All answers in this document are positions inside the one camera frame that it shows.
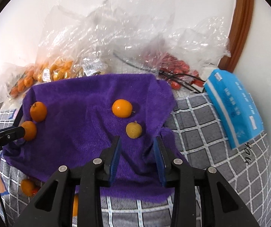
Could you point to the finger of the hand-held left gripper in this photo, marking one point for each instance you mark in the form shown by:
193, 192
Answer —
8, 134

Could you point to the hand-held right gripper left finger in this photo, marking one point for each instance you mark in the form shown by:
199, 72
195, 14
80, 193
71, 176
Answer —
115, 158

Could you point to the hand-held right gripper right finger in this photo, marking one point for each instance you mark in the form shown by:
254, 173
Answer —
160, 160

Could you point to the yellow-green small fruit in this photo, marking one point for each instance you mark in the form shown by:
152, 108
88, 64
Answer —
133, 129

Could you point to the large orange with stem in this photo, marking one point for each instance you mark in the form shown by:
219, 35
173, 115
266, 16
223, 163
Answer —
38, 111

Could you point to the small round orange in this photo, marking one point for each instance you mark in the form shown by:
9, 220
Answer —
122, 108
28, 187

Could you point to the medium orange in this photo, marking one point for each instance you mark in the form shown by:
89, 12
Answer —
75, 204

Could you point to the red tomato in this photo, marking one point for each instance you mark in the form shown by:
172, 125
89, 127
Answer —
36, 190

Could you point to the grey checked blanket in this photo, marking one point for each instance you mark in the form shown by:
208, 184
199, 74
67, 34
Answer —
208, 146

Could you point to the purple towel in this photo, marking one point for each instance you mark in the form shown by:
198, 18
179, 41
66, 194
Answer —
78, 123

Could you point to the clear bag of mandarins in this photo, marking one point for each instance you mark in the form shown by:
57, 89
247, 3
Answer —
23, 82

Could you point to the clear bag of kumquats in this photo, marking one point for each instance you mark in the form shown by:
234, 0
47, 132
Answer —
57, 68

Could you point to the blue tissue pack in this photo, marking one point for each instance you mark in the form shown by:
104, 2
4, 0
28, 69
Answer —
234, 108

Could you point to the clear bag of cherry tomatoes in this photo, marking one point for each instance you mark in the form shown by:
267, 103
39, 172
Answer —
173, 61

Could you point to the empty clear plastic bag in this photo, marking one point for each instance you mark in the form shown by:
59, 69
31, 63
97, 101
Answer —
116, 28

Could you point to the wooden door frame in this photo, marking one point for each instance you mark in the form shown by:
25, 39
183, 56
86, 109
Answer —
241, 28

